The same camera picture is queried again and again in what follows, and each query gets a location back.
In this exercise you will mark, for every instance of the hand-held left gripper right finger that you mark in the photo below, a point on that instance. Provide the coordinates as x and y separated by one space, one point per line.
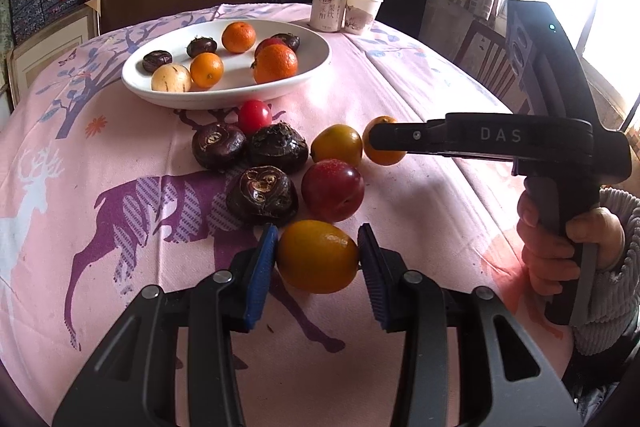
371 279

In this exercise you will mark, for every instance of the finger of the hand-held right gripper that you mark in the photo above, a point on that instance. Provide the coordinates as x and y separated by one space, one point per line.
410 137

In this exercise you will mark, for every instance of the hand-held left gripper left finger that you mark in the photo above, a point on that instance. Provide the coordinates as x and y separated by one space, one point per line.
260 274

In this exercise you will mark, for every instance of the small orange mandarin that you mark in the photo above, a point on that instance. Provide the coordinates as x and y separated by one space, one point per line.
206 71
382 155

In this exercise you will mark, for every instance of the yellowish orange mandarin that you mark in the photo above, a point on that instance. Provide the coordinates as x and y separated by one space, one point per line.
336 146
317 257

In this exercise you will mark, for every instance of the white oval plate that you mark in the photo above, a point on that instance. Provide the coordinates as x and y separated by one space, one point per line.
310 54

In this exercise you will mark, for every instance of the dark brown water chestnut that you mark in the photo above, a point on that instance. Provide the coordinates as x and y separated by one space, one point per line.
262 196
157 61
201 47
278 147
291 41
218 147

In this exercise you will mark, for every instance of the large orange mandarin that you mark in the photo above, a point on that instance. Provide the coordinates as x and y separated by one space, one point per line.
275 64

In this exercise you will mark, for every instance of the dark red plum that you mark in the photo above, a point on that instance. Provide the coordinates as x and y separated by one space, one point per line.
264 45

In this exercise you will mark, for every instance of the orange mandarin with green stem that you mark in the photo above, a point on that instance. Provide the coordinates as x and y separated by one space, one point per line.
239 38

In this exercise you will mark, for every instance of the pale yellow round fruit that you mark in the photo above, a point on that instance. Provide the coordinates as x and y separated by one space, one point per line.
171 78

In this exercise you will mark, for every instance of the person's right forearm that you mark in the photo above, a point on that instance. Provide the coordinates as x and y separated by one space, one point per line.
620 302

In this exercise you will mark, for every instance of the person's right hand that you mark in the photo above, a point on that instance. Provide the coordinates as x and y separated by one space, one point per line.
547 262

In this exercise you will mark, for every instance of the pink printed tablecloth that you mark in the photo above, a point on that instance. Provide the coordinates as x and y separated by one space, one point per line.
150 257

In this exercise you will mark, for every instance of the brown wooden chair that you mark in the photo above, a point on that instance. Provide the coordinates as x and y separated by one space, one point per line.
482 52

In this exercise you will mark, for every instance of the white paper cup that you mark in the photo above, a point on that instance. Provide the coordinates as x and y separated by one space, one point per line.
362 13

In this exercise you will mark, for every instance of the white drink can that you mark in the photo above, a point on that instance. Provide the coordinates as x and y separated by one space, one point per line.
327 9

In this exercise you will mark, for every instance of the red cherry tomato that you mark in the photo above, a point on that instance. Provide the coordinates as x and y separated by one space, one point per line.
254 118

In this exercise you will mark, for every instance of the dark cloth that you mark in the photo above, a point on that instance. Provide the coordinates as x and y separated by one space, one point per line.
595 389

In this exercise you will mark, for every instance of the stack of blue patterned boxes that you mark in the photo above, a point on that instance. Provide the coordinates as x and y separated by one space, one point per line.
45 2

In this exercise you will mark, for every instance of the pale wooden picture frame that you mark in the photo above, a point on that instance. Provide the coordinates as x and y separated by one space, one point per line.
40 52

